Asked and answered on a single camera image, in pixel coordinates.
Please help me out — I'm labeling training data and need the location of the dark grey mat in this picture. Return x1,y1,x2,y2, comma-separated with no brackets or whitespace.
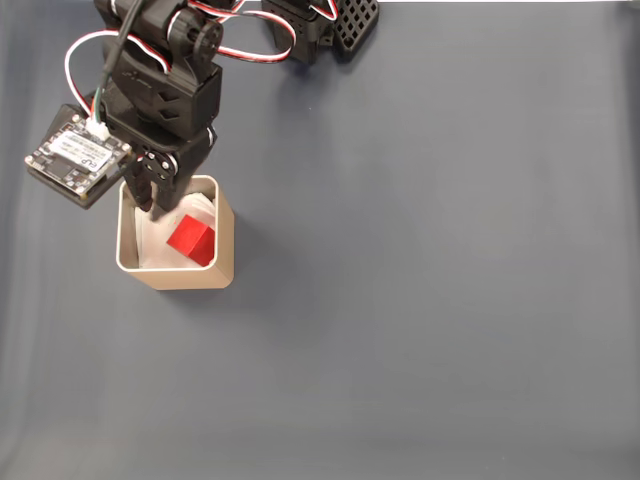
0,2,640,480

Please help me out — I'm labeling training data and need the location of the tan square box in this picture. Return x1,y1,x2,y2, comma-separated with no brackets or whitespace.
115,174,236,292

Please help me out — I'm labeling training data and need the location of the black camera cable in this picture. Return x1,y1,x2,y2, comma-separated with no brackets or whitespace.
96,0,147,124

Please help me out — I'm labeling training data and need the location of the red cube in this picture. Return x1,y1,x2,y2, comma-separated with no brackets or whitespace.
166,214,216,267

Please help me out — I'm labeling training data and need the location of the white tissue paper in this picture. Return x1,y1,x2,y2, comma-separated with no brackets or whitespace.
133,192,217,271

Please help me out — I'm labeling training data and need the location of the camera circuit board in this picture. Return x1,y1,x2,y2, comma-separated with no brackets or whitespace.
24,103,135,210

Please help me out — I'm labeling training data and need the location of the white red servo cable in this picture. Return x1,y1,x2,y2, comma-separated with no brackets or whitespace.
63,29,122,132
167,0,342,65

